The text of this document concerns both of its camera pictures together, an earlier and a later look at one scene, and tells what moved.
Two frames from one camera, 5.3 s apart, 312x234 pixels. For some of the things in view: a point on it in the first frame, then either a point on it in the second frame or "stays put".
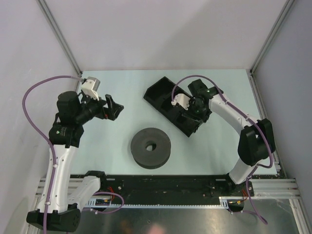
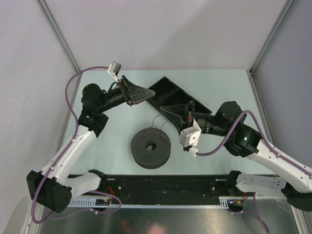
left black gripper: [113, 108] to [134, 94]
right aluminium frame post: [287, 6] stays put
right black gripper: [190, 114] to [173, 112]
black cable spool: [150, 147] stays put
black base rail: [162, 188] stays put
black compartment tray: [160, 97] stays put
